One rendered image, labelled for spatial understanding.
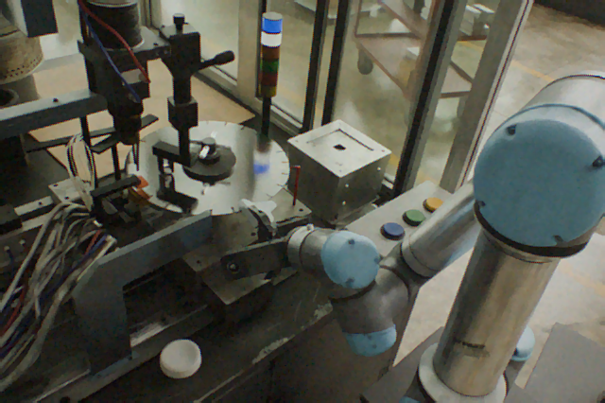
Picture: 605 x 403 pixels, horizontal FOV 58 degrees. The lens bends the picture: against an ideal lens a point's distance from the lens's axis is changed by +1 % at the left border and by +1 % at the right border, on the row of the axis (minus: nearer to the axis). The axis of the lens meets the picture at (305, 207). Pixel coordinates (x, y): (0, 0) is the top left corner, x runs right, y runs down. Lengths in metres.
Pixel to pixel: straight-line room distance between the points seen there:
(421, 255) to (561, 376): 1.44
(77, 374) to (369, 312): 0.52
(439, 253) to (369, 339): 0.16
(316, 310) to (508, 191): 0.67
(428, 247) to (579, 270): 1.93
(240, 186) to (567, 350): 1.57
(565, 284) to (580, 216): 2.09
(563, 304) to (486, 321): 1.86
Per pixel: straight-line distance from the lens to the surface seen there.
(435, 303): 2.26
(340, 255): 0.73
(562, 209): 0.52
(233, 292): 1.04
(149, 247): 0.89
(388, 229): 1.09
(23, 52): 1.59
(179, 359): 1.02
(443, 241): 0.80
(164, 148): 1.06
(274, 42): 1.29
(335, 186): 1.24
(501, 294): 0.62
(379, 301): 0.81
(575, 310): 2.51
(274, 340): 1.07
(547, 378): 2.18
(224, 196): 1.05
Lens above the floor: 1.60
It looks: 39 degrees down
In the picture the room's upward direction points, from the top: 8 degrees clockwise
